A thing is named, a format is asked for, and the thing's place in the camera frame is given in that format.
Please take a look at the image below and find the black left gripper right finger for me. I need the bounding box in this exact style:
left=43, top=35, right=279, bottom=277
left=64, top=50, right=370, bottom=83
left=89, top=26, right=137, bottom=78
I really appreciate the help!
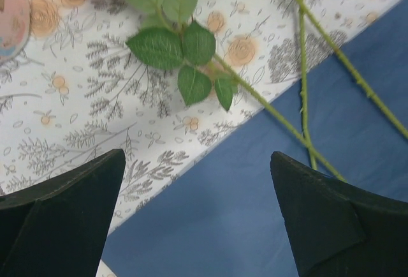
left=270, top=152, right=407, bottom=276

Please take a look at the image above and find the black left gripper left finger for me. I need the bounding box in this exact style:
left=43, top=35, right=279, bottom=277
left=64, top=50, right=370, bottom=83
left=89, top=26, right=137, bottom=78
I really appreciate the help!
left=1, top=149, right=126, bottom=277

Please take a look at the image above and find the blue wrapping paper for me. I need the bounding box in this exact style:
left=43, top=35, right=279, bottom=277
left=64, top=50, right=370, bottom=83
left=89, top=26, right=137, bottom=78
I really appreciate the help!
left=101, top=0, right=408, bottom=277

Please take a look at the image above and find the floral patterned tablecloth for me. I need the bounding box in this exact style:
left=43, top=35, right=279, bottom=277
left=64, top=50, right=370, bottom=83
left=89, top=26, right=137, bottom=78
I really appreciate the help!
left=0, top=0, right=408, bottom=277

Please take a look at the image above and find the wrapped toilet paper roll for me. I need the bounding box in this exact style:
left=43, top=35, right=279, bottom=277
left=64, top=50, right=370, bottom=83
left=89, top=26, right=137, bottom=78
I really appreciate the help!
left=1, top=0, right=31, bottom=63

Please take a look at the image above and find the pink rose stem upper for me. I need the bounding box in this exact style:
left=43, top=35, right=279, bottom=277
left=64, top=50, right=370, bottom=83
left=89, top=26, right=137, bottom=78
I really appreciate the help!
left=295, top=0, right=407, bottom=139

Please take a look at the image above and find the pink rose stem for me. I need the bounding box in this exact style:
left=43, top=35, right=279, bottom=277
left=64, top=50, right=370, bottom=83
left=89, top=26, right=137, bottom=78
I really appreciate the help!
left=124, top=0, right=344, bottom=181
left=295, top=0, right=407, bottom=139

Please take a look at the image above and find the green eucalyptus stem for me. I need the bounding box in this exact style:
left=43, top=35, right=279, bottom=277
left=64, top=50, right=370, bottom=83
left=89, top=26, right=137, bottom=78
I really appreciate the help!
left=299, top=0, right=317, bottom=170

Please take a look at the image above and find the pink rose stem lower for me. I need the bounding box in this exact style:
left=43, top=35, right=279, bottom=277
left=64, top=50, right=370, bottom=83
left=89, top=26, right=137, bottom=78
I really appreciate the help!
left=124, top=0, right=344, bottom=181

